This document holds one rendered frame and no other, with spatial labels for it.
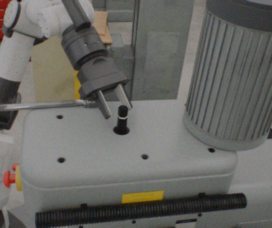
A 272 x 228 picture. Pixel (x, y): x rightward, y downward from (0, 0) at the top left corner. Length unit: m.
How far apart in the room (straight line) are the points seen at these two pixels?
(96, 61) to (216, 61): 0.26
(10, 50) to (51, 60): 1.54
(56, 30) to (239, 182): 0.57
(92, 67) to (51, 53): 1.84
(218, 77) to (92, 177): 0.31
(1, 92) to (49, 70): 1.55
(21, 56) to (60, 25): 0.31
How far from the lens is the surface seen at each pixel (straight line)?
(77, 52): 0.80
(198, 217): 0.91
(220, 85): 0.73
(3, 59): 1.13
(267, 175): 0.99
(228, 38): 0.69
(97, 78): 0.78
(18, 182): 0.87
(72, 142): 0.77
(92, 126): 0.82
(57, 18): 0.84
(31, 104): 0.88
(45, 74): 2.70
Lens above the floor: 2.39
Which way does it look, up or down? 36 degrees down
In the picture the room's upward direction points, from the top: 6 degrees clockwise
